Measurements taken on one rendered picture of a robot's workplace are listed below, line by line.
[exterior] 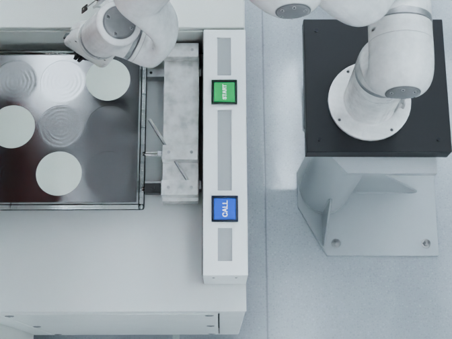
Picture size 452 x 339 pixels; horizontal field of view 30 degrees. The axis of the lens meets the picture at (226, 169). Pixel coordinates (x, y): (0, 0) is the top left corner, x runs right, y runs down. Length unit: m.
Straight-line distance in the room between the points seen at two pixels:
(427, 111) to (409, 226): 0.87
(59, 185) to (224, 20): 0.52
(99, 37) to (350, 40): 0.69
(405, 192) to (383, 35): 1.29
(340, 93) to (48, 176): 0.68
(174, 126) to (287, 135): 0.97
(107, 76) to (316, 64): 0.48
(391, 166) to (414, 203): 0.84
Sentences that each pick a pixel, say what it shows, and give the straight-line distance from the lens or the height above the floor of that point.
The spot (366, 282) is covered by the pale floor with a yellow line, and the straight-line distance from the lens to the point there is 2.76.
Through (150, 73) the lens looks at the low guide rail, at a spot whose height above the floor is 0.85.
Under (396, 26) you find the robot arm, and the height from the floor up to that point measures 1.28.
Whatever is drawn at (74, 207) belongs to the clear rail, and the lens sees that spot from 1.86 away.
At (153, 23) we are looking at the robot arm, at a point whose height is 1.34.
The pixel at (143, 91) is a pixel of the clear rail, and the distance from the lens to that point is 1.92.
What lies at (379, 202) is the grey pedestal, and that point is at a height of 0.01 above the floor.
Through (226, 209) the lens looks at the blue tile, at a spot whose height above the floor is 0.96.
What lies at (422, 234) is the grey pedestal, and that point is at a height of 0.01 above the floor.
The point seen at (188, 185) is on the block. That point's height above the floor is 0.91.
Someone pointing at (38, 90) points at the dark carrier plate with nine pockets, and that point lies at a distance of 1.96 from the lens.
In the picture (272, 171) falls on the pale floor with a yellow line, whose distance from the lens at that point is 2.79.
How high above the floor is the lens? 2.70
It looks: 75 degrees down
